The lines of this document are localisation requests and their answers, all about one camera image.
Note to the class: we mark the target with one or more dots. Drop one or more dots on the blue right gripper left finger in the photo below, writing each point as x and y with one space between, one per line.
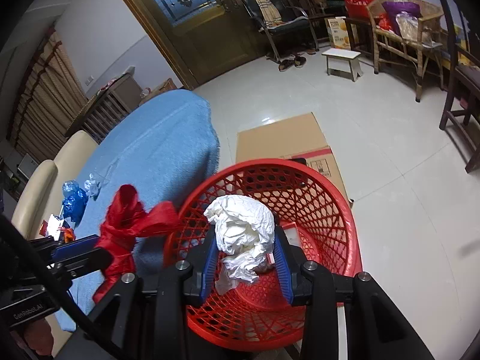
209 266

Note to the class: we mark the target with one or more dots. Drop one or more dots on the flat cardboard sheet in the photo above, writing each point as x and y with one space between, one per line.
297 138

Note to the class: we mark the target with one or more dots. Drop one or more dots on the orange fruit carton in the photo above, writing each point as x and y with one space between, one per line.
338 34

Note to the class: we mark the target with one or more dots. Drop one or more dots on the orange crumpled wrapper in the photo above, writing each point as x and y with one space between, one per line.
68 235

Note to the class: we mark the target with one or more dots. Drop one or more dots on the brown curtain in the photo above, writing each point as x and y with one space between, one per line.
49 98

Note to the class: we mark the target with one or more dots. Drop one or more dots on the white small stool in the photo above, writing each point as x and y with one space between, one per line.
344 61

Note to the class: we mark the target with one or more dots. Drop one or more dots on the cardboard box by wall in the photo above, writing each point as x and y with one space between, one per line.
166 86

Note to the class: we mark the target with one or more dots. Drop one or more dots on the red gift bag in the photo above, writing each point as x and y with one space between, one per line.
357 8

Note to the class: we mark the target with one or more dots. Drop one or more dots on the beige leather headboard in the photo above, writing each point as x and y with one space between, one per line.
43 195

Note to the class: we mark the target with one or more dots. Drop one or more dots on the white paper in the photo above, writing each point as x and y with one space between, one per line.
245 232

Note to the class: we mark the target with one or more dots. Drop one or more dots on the blue plastic bag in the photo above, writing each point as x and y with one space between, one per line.
74 202

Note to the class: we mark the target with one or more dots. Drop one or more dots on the red plastic mesh basket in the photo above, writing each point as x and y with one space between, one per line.
256 317

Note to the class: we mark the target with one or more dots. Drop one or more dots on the blue white snack packet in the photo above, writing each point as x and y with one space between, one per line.
56 226

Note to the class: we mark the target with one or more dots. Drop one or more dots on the wooden radiator cover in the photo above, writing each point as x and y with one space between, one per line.
107 108

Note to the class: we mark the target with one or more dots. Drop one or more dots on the bamboo bench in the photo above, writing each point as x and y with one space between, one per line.
419 41

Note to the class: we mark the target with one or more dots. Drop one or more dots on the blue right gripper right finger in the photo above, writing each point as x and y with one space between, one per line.
282 257

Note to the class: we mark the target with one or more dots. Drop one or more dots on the white blue crumpled wrapper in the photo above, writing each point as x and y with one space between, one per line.
92 186

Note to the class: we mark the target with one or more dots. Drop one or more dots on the black metal chair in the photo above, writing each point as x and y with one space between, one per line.
288 26

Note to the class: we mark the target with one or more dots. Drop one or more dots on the purple bag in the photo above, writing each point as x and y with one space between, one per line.
392 9

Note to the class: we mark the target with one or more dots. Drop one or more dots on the brown wooden double door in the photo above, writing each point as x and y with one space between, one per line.
201 39

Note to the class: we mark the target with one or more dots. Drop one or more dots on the red plastic bag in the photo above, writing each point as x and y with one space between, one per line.
126 220

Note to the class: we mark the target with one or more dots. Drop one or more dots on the slippers on floor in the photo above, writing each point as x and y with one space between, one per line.
297 61

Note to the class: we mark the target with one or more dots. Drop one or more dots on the dark wooden chair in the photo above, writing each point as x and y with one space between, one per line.
469 77

